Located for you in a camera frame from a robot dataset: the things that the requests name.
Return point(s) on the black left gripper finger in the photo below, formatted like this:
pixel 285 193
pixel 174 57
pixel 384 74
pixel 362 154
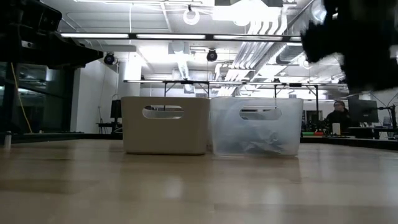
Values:
pixel 74 57

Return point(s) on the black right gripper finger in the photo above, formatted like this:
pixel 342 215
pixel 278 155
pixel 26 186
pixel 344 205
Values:
pixel 373 76
pixel 323 40

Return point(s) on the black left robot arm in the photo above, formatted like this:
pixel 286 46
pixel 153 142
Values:
pixel 12 4

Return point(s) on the black computer monitor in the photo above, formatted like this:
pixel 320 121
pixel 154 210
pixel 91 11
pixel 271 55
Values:
pixel 363 112
pixel 116 109

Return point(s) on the person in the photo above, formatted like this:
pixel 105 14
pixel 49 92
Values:
pixel 339 116

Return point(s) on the dark background desk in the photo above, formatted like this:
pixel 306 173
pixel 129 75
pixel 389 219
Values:
pixel 109 125
pixel 367 132

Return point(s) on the white cup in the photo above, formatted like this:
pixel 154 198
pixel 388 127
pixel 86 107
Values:
pixel 336 129

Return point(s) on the linear ceiling light fixture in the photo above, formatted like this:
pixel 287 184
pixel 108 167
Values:
pixel 171 36

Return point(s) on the small white bottle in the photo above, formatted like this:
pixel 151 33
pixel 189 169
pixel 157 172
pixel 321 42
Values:
pixel 7 140

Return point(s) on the clear plastic bin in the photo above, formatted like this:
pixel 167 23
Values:
pixel 258 137

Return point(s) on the light grey plastic bin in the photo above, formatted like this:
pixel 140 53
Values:
pixel 164 137

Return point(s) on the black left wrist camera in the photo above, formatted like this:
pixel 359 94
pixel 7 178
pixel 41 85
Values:
pixel 46 17

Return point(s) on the black ceiling camera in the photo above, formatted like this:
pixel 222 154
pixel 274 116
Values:
pixel 109 58
pixel 211 55

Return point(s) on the black background rig frame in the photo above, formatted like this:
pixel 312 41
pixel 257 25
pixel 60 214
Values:
pixel 186 82

